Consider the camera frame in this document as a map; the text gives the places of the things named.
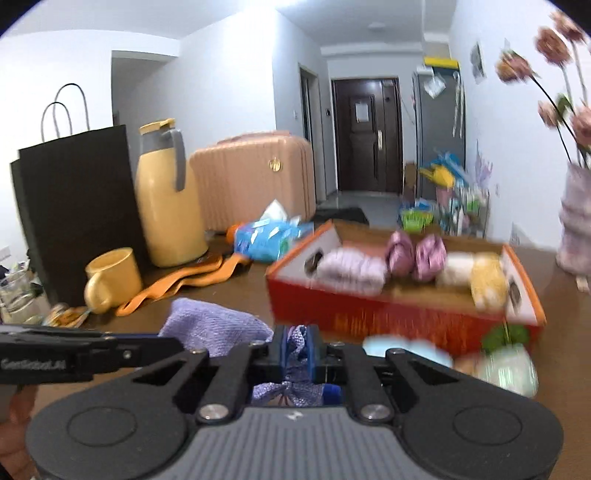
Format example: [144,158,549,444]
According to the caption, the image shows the grey refrigerator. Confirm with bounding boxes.
[412,65,467,185]

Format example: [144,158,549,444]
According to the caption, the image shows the pink ribbed vase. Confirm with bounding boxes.
[556,164,591,292]

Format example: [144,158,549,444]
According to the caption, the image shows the blue and yellow bags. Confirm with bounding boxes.
[418,150,467,190]

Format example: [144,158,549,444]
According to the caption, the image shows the snack packet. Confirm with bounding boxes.
[46,302,93,328]

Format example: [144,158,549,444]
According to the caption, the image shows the red cardboard box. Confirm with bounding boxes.
[265,219,546,356]

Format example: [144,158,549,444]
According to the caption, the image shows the purple knitted cloth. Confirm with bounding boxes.
[159,298,324,408]

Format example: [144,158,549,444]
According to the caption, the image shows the person's left hand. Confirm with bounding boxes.
[0,385,38,480]

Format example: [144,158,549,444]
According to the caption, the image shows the interior side door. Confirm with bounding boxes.
[298,65,321,204]

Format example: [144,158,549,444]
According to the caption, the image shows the dried pink roses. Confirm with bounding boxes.
[495,10,591,169]

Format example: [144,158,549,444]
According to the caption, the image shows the orange strap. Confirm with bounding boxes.
[115,254,252,318]

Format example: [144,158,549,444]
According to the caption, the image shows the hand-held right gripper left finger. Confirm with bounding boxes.
[95,324,291,424]

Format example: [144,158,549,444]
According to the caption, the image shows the yellow plush toy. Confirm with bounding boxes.
[470,256,509,311]

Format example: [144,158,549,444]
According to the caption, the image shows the yellow thermos jug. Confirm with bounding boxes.
[135,119,209,268]

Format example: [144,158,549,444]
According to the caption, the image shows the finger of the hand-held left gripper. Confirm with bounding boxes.
[0,324,116,346]
[76,336,185,371]

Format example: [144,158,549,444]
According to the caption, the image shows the dark doormat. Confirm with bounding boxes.
[314,207,370,227]

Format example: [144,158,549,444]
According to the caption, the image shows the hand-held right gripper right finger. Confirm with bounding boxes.
[305,325,490,424]

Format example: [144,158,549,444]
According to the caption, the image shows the black paper bag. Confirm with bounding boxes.
[10,83,151,308]

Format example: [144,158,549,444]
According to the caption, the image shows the lavender fuzzy headband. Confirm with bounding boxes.
[318,248,387,296]

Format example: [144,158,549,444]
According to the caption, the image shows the pink suitcase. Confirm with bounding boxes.
[189,130,317,234]

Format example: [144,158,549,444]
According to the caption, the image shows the blue tissue pack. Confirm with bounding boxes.
[233,199,315,265]

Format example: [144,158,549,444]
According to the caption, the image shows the light pink satin scrunchie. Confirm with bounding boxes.
[414,234,448,281]

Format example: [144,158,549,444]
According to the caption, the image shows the white plush toy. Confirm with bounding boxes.
[436,251,478,289]

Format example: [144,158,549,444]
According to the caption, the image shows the clear glass cup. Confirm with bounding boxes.
[0,265,51,325]

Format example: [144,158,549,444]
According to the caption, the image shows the yellow mug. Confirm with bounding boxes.
[84,248,143,315]

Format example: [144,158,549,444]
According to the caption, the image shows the storage rack with bottles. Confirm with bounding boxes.
[399,185,490,238]

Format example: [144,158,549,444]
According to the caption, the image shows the light blue soft cloth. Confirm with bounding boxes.
[362,337,454,370]

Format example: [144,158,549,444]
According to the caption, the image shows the pale green soft toy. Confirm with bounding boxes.
[478,323,540,398]

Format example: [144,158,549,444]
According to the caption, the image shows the wall picture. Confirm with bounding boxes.
[470,41,487,85]

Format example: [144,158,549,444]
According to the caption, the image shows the dark entrance door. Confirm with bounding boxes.
[331,77,403,195]

